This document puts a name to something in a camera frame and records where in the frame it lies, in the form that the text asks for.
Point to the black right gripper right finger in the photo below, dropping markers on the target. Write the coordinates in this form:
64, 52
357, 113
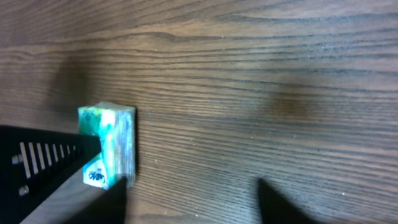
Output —
274, 208

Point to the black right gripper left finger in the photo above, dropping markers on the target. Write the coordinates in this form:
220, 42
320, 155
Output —
109, 208

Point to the small teal tissue pack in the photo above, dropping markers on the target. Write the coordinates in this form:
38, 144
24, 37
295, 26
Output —
115, 127

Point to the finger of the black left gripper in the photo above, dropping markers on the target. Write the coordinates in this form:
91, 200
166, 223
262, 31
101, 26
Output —
35, 163

